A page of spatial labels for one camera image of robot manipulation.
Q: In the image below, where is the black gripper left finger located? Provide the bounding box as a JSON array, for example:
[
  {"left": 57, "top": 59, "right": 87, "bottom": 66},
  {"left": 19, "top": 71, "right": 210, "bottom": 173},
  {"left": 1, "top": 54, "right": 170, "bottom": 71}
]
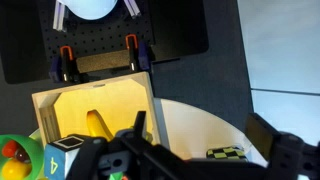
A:
[{"left": 133, "top": 111, "right": 146, "bottom": 137}]

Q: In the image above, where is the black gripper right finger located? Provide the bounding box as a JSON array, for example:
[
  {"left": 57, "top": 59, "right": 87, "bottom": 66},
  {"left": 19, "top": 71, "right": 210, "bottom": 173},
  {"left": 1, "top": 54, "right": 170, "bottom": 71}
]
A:
[{"left": 245, "top": 113, "right": 280, "bottom": 160}]

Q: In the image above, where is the green plastic bowl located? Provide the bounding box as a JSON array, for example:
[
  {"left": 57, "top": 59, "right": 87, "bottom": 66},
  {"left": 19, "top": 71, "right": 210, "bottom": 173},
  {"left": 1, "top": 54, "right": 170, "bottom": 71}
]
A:
[{"left": 0, "top": 134, "right": 44, "bottom": 180}]

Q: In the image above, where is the black yellow checkered soft cube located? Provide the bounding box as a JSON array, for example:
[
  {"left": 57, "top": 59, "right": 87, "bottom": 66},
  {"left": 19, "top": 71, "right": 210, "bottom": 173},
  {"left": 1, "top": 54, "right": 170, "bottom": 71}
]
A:
[{"left": 206, "top": 146, "right": 247, "bottom": 161}]

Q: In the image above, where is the yellow toy banana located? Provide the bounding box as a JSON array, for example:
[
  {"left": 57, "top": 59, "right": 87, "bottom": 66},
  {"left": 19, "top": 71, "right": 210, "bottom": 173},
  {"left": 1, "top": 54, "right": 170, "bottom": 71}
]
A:
[{"left": 86, "top": 110, "right": 113, "bottom": 141}]

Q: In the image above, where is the right black orange clamp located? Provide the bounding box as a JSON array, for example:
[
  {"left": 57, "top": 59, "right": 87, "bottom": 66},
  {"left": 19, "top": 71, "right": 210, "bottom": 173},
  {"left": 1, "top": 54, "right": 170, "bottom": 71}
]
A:
[{"left": 125, "top": 34, "right": 151, "bottom": 72}]

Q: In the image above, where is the black orange clamp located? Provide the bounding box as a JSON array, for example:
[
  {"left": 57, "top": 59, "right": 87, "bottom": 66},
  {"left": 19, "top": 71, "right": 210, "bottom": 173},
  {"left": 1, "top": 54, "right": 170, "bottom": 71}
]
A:
[
  {"left": 125, "top": 34, "right": 151, "bottom": 72},
  {"left": 49, "top": 46, "right": 89, "bottom": 84}
]

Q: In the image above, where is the wooden tray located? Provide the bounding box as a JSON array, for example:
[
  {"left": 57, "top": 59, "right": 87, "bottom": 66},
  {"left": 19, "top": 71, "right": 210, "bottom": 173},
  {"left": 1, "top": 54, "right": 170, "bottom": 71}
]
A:
[{"left": 32, "top": 72, "right": 160, "bottom": 144}]

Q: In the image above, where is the blue number four soft cube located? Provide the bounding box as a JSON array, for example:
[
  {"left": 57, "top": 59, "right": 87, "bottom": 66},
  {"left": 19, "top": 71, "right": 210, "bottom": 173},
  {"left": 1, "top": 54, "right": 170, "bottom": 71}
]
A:
[{"left": 44, "top": 135, "right": 85, "bottom": 180}]

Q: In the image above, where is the left black orange clamp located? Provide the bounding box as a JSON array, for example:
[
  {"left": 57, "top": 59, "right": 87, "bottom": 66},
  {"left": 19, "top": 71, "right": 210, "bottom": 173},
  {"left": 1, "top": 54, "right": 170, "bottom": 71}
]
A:
[{"left": 49, "top": 46, "right": 89, "bottom": 84}]

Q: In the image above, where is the dark purple toy plum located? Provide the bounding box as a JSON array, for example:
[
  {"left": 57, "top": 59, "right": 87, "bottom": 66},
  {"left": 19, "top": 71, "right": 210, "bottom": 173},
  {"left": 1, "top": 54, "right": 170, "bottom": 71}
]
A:
[{"left": 15, "top": 149, "right": 31, "bottom": 164}]

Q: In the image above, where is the small red toy fruit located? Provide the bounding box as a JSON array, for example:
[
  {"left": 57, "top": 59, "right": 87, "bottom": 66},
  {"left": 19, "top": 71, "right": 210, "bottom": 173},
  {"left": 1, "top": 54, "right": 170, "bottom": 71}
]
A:
[{"left": 2, "top": 140, "right": 19, "bottom": 158}]

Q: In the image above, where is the yellow toy lemon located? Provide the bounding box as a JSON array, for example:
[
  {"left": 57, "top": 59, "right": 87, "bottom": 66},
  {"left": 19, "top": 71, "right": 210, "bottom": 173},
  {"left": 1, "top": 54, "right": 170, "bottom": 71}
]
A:
[{"left": 1, "top": 159, "right": 32, "bottom": 180}]

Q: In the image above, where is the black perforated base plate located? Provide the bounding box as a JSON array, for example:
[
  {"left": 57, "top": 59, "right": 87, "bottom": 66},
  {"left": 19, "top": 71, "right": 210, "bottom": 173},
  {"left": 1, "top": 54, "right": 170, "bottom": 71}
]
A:
[{"left": 36, "top": 0, "right": 155, "bottom": 62}]

